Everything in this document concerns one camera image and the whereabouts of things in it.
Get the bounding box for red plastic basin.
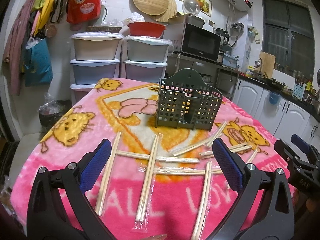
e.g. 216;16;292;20
127;22;166;38

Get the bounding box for dark green utensil basket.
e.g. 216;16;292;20
155;68;223;131

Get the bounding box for woven wicker basket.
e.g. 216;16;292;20
86;26;122;34

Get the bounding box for metal shelf rack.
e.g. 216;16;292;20
165;53;240;101

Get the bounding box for purple middle drawer bin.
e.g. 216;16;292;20
120;60;167;83

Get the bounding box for black trash bag bin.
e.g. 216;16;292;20
38;93;72;132

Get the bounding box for chopsticks diagonal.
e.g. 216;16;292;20
170;137;211;157

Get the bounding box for pink cartoon blanket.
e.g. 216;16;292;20
11;78;295;239

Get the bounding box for blue middle drawer bin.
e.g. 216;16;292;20
69;59;120;85

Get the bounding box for chopsticks vertical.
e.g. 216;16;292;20
191;161;212;240
135;134;161;223

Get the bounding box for beige top drawer bin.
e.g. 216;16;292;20
71;31;124;61

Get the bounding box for black microwave oven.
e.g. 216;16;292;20
163;23;222;62

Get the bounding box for glass pot lid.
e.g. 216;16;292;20
182;0;200;16

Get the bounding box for white kitchen cabinets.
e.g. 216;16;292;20
232;79;319;150

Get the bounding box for dark window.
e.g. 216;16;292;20
263;0;315;77

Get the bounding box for black blender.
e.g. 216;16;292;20
215;28;229;46

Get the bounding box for blue hanging bag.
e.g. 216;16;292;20
24;38;53;87

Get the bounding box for yellow hanging cloth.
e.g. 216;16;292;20
33;0;55;36

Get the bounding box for green top drawer bin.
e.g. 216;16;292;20
124;35;174;63

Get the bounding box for left hand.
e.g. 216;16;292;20
145;234;167;240

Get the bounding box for wooden cutting board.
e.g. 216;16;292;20
259;51;276;78

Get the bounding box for red hanging bag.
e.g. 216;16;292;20
67;0;101;24

